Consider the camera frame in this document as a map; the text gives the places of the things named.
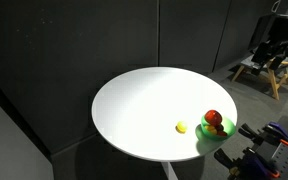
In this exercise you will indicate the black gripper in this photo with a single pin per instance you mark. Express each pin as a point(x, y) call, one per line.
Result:
point(280, 28)

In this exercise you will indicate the red toy apple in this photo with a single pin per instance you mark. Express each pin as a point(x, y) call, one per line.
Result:
point(213, 117)

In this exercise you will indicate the small red toy tomato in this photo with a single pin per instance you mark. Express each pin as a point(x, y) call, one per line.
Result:
point(222, 133)

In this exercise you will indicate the white table pedestal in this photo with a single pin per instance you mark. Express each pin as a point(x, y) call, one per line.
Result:
point(169, 170)

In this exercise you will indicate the wooden sawhorse stand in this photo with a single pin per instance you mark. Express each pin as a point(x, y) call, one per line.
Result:
point(275, 81)

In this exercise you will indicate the black purple spring clamp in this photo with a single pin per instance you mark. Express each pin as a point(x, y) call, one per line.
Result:
point(277, 131)
point(250, 163)

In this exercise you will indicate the yellow toy lemon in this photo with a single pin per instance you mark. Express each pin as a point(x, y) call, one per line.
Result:
point(181, 126)

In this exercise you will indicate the dark purple toy fruit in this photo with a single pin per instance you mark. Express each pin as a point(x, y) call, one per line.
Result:
point(220, 127)

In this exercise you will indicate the yellow toy fruit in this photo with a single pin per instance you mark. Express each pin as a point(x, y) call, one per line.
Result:
point(210, 130)

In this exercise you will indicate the white side panel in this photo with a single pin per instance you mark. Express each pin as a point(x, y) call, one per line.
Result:
point(7, 146)

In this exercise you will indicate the green translucent bowl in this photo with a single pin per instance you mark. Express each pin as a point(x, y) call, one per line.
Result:
point(229, 128)

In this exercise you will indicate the grey board on sawhorse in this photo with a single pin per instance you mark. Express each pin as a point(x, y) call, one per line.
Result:
point(247, 62)

